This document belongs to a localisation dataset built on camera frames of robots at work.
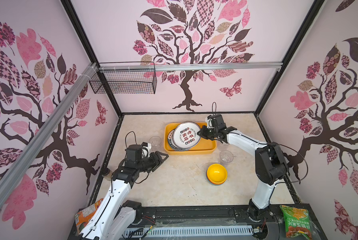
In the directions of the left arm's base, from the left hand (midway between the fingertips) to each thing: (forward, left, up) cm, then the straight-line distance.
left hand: (166, 161), depth 75 cm
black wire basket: (+51, +21, +17) cm, 58 cm away
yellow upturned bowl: (-2, -28, -14) cm, 32 cm away
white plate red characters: (+22, -10, -7) cm, 25 cm away
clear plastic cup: (+10, -36, -13) cm, 40 cm away
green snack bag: (-26, -62, -11) cm, 68 cm away
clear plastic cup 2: (+21, +10, -15) cm, 28 cm away
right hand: (+22, -18, -3) cm, 29 cm away
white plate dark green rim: (+19, -1, -13) cm, 23 cm away
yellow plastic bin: (+19, -24, -17) cm, 35 cm away
